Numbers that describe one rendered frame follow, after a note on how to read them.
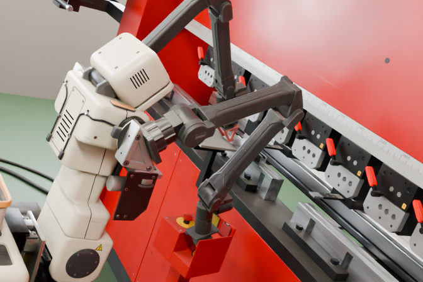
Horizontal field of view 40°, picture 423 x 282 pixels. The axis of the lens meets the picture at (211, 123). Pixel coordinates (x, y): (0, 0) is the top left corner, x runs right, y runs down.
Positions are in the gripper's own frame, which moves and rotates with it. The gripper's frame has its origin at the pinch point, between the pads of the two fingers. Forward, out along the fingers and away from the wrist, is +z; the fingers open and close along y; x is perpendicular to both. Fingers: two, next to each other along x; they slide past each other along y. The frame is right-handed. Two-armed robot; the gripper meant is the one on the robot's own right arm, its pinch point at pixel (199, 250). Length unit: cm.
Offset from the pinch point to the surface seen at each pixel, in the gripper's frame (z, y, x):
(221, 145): -19.8, 29.5, 27.8
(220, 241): -5.4, 4.8, -4.6
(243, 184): -7.6, 32.8, 16.3
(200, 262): 0.5, -3.1, -4.6
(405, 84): -68, 44, -33
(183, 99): -9, 55, 88
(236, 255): 8.6, 17.2, -1.4
